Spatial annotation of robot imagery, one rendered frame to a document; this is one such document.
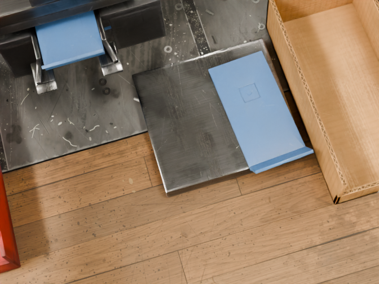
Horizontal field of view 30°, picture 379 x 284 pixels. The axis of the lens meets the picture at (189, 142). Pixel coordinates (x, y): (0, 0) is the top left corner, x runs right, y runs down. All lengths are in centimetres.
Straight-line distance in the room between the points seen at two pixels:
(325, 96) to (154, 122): 21
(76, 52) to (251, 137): 22
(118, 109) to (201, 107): 11
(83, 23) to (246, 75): 20
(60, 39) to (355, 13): 37
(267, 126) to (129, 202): 18
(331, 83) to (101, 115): 29
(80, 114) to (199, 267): 24
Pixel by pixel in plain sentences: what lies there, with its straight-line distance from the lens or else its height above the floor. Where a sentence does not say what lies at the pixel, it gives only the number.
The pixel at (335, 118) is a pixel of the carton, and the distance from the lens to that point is 87.
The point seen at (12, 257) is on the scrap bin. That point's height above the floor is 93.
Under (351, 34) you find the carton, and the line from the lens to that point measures 92.
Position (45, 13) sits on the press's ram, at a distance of 82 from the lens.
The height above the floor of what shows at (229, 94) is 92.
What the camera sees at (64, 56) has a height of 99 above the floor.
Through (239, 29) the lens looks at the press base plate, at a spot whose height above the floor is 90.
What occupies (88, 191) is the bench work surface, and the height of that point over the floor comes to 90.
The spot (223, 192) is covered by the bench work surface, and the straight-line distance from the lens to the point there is 83.
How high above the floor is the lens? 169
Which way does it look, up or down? 68 degrees down
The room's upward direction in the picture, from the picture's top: 9 degrees counter-clockwise
